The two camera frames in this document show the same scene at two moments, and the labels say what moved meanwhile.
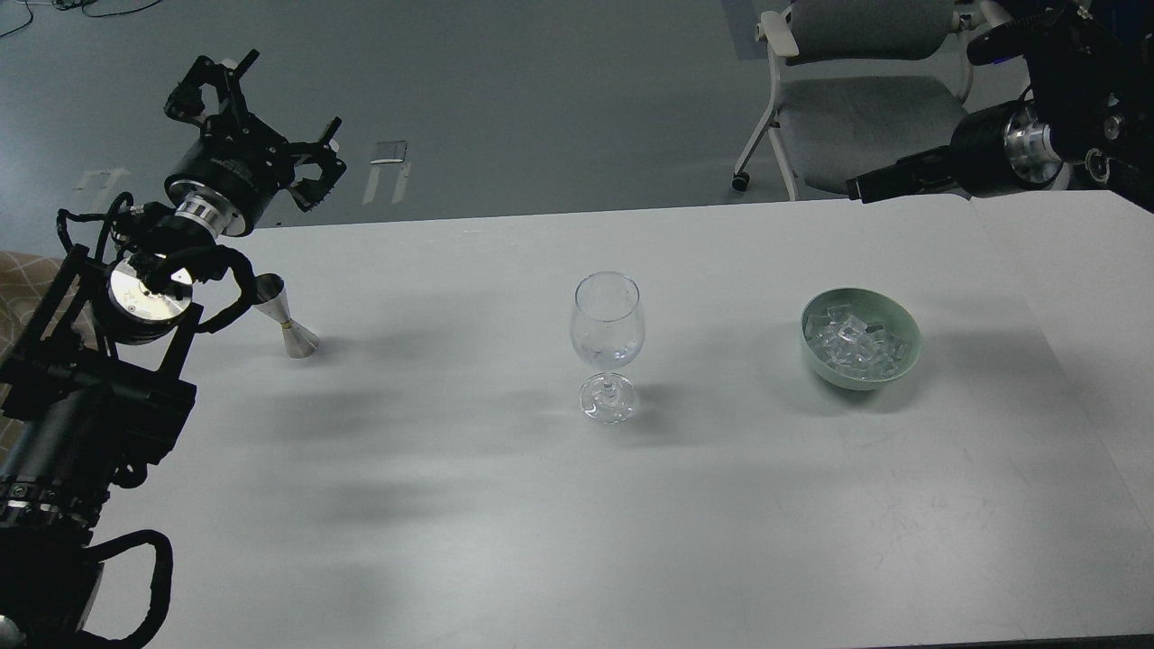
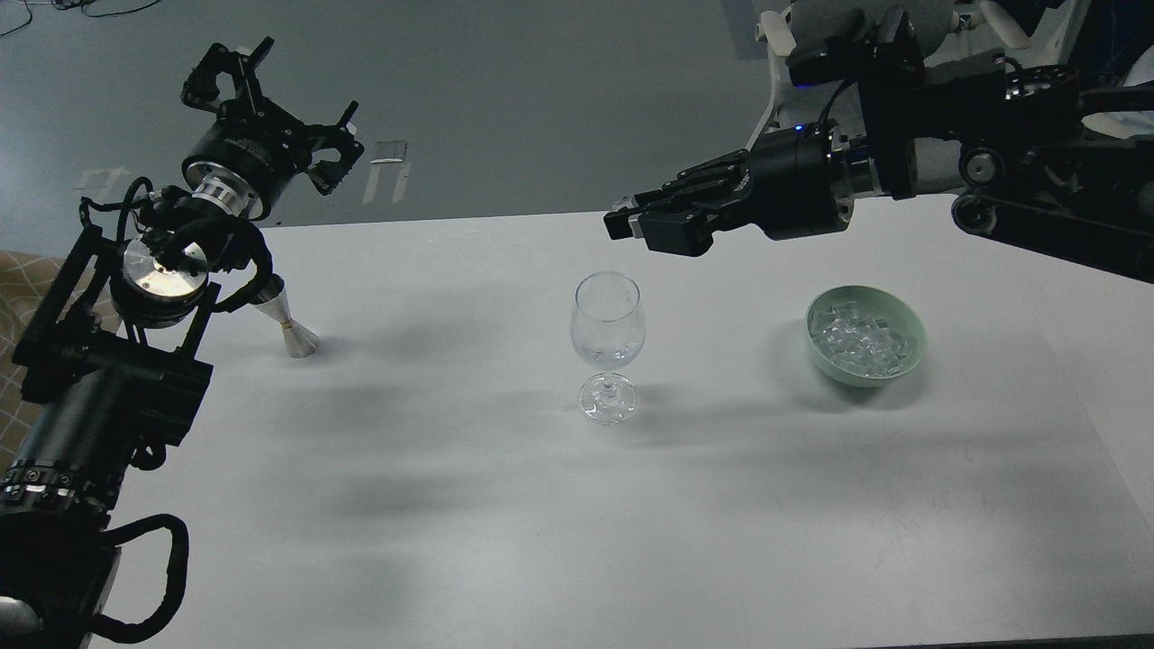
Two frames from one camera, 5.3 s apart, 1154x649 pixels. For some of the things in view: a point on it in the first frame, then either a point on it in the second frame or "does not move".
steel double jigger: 271,298 does not move
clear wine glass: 608,329 does not move
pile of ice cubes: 841,340 does not move
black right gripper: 991,150 -> 798,187
